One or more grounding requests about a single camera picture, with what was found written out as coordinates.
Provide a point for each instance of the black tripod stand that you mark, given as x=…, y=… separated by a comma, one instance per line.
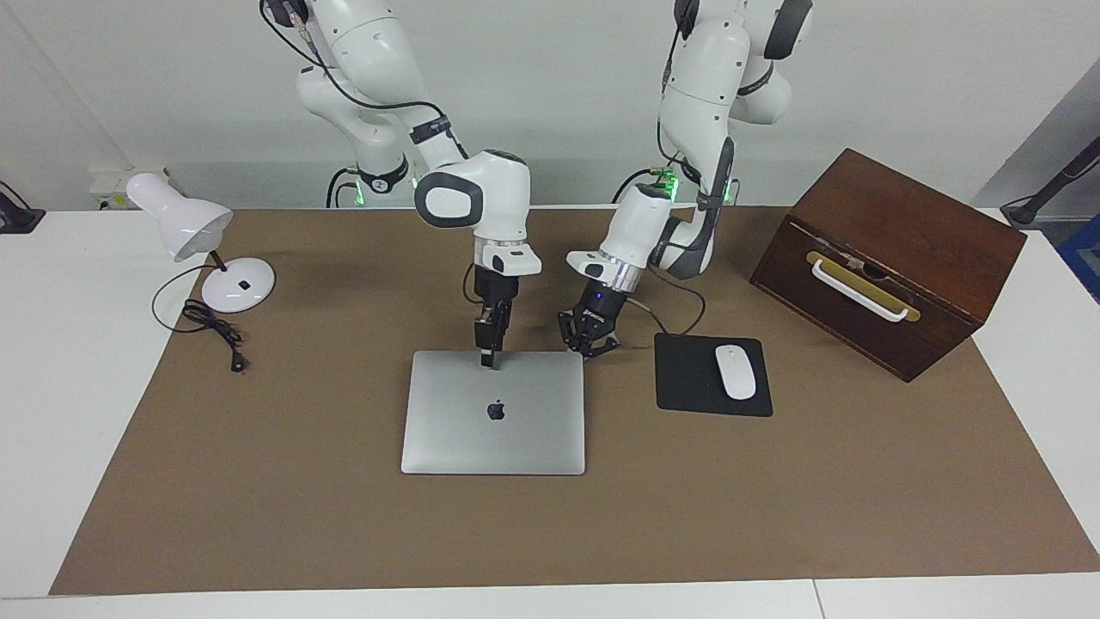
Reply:
x=1027, y=211

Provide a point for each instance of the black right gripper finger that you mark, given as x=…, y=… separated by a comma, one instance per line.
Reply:
x=490, y=344

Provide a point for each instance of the white desk lamp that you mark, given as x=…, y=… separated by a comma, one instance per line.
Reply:
x=185, y=219

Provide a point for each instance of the brown table mat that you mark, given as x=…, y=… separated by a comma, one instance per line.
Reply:
x=773, y=499

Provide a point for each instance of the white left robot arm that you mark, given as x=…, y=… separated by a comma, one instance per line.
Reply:
x=713, y=86

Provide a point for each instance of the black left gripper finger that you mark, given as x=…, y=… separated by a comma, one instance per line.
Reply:
x=606, y=342
x=576, y=331

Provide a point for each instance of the white computer mouse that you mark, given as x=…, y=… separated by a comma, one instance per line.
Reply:
x=736, y=374

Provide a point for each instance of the blue crate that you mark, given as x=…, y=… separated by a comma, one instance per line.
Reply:
x=1084, y=258

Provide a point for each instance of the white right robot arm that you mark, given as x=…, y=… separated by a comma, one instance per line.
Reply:
x=481, y=198

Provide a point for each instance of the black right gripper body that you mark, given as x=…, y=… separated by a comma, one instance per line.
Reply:
x=494, y=292

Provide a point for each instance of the black mouse pad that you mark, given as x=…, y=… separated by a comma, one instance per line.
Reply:
x=687, y=378

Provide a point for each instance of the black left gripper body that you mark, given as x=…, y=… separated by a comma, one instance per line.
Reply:
x=600, y=305

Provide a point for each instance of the white wall power strip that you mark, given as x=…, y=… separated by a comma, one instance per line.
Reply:
x=107, y=182

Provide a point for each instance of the grey Apple laptop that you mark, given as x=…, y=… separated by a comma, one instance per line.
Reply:
x=533, y=430

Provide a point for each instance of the black floor object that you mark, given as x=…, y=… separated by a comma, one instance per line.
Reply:
x=21, y=219

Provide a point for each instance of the dark brown wooden box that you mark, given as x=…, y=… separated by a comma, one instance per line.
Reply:
x=902, y=215

